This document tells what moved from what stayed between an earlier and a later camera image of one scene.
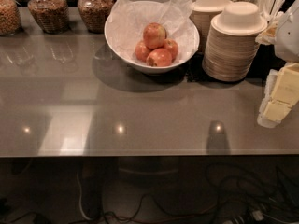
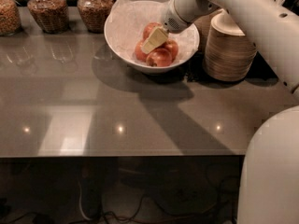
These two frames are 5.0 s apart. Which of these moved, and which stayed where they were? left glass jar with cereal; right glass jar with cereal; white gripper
Moved: white gripper
Stayed: right glass jar with cereal; left glass jar with cereal
